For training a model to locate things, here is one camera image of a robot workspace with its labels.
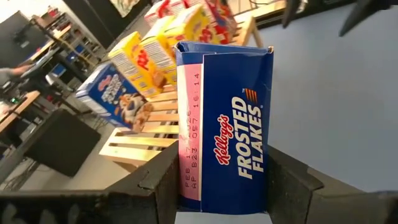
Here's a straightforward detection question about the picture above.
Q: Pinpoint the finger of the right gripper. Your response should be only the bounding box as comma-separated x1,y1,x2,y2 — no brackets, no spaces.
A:
338,0,391,37
282,0,304,29

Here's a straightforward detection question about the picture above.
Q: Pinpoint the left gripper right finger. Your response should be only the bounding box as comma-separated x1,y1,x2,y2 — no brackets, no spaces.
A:
267,145,398,224

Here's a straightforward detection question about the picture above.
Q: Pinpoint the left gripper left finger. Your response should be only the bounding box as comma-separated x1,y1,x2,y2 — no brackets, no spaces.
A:
0,141,180,224

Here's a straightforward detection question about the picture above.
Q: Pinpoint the blue Frosted Flakes cereal box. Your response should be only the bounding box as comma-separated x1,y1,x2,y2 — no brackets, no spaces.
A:
174,41,275,224
75,63,154,132

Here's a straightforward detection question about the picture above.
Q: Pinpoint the person's forearm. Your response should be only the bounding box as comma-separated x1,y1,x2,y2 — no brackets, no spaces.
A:
0,63,34,83

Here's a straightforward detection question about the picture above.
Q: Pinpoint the wooden slatted shelf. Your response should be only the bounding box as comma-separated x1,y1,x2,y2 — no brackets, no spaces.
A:
98,15,265,174

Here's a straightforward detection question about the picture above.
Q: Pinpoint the black flat panel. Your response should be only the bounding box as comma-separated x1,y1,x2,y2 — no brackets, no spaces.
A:
24,108,103,179

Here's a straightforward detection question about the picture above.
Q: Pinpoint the blue grey table mat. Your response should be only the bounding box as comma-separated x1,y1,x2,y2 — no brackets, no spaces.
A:
257,2,398,194

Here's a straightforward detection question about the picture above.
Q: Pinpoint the wooden desk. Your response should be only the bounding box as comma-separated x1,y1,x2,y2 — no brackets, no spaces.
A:
0,89,42,133

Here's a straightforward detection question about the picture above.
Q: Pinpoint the metal storage rack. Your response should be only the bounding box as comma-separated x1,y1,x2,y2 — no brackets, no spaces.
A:
30,6,105,80

